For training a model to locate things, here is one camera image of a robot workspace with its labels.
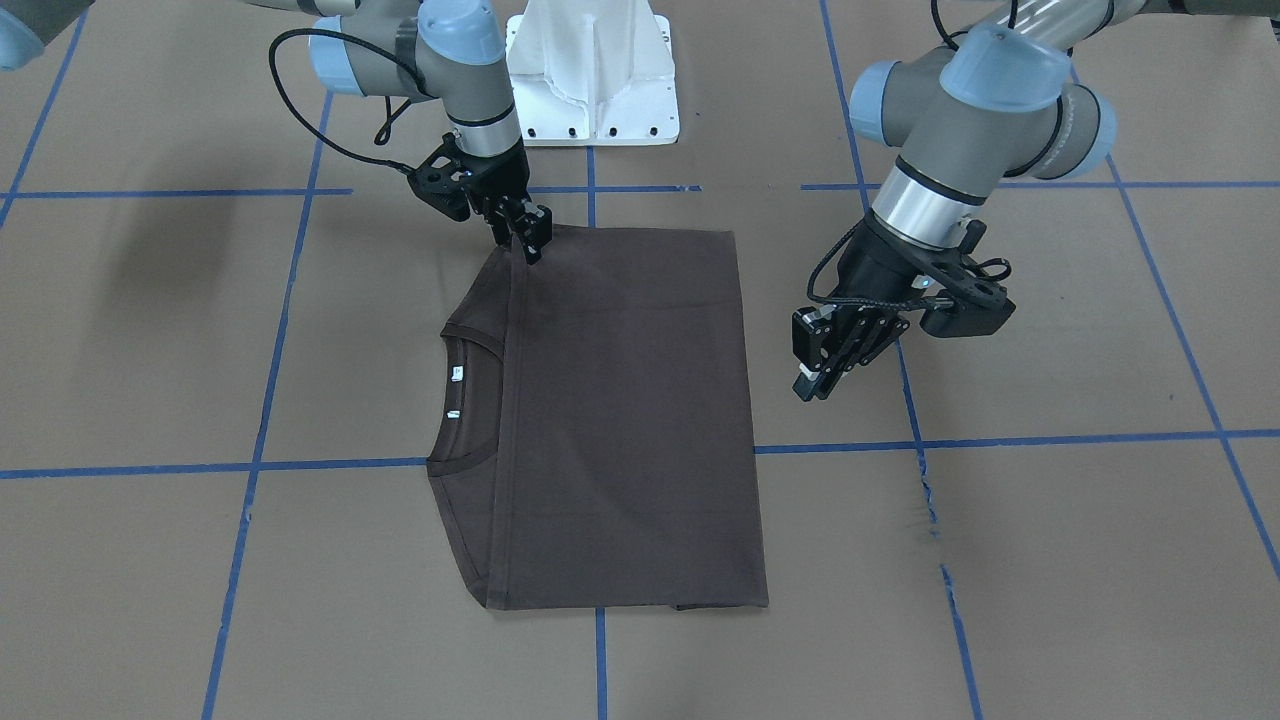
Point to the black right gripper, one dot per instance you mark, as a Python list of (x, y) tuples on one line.
[(499, 177)]

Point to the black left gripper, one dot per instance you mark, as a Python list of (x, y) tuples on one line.
[(873, 262)]

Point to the dark brown t-shirt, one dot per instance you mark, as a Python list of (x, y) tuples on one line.
[(597, 442)]

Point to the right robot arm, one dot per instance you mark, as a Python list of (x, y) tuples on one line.
[(453, 52)]

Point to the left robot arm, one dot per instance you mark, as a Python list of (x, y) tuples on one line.
[(994, 101)]

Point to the blue tape line crosswise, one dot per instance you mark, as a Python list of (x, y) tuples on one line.
[(201, 468)]

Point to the blue tape line lengthwise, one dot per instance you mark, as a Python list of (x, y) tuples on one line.
[(244, 525)]

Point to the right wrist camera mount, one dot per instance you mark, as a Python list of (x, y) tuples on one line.
[(440, 180)]

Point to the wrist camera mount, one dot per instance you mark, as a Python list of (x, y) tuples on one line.
[(440, 180), (973, 301)]

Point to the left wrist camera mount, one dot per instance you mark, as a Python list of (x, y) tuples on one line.
[(973, 301)]

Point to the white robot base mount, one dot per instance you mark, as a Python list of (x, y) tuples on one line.
[(593, 73)]

